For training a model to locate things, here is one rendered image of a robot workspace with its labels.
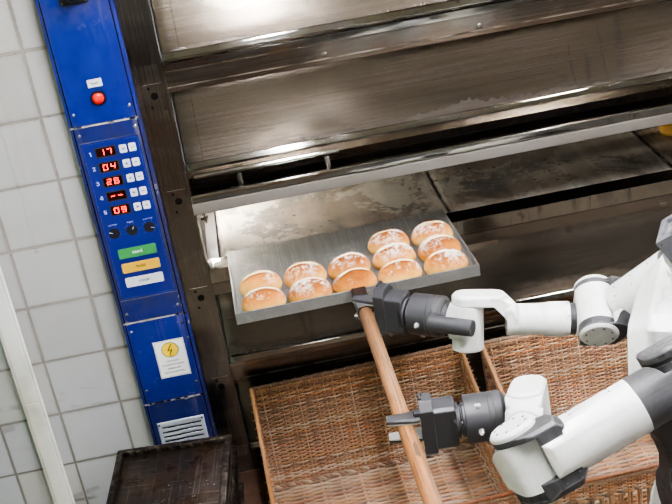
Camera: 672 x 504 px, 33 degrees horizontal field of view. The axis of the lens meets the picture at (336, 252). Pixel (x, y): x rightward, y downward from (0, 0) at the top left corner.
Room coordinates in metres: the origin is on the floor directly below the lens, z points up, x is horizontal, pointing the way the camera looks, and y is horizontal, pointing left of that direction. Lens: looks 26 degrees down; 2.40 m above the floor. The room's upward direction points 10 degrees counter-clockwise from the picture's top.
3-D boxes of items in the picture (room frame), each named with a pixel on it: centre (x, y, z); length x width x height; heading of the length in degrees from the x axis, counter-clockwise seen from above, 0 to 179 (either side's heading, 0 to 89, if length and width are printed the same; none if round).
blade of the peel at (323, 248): (2.39, -0.02, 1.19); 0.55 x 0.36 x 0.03; 94
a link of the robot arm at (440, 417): (1.69, -0.16, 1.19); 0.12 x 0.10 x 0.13; 87
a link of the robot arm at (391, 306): (2.10, -0.12, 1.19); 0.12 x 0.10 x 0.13; 59
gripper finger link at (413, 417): (1.70, -0.07, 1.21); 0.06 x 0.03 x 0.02; 87
